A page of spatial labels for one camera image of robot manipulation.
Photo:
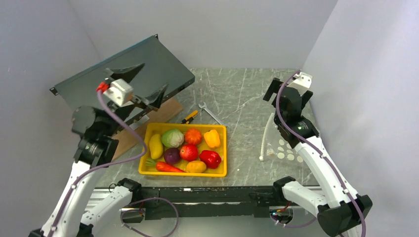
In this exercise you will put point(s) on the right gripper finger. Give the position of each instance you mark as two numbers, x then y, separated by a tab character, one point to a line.
272	89
305	97

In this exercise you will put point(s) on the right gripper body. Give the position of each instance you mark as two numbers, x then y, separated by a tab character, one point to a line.
276	118

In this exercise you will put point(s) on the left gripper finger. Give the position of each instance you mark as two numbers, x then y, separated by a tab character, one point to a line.
127	74
154	100

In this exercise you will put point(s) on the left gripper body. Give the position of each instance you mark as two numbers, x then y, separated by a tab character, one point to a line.
122	113

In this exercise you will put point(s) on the clear polka dot zip bag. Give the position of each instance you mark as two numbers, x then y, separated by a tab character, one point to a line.
274	145

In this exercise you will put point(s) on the purple onion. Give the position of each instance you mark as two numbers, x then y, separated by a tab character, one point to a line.
172	156

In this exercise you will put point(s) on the red apple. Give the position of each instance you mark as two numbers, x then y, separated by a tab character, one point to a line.
189	152

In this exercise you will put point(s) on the orange carrot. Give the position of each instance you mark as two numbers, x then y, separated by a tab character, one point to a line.
162	166

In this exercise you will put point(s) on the orange yellow potato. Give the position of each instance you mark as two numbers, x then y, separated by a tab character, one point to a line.
196	166

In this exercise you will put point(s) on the red bell pepper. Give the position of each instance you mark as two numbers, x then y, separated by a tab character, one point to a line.
211	158

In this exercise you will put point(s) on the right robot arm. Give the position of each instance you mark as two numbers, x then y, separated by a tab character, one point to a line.
340	209

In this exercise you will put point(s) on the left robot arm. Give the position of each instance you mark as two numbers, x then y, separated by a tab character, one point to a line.
96	148

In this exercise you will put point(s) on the wooden board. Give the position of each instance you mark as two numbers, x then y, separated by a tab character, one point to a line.
168	110

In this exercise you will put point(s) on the green cabbage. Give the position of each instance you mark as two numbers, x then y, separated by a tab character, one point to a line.
172	138

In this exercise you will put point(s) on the yellow mango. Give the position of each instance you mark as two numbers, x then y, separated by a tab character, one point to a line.
156	147

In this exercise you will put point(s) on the silver wrench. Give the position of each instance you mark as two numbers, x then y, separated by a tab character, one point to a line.
203	106

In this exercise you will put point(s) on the orange pumpkin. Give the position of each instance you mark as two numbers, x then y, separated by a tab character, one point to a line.
193	136

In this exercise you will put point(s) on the yellow plastic tray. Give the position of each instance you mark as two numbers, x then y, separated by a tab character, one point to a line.
160	128

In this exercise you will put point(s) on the yellow bell pepper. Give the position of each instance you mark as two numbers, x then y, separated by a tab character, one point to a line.
212	139

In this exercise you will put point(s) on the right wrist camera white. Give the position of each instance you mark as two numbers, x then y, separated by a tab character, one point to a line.
301	82

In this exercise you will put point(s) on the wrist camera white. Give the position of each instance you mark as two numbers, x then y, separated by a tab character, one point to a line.
120	92
301	82

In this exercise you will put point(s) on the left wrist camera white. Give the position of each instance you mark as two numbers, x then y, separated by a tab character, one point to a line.
120	92

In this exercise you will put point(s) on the yellow handled screwdriver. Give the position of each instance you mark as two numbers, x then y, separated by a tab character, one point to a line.
188	119

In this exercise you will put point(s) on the black aluminium base frame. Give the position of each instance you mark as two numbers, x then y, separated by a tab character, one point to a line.
255	201

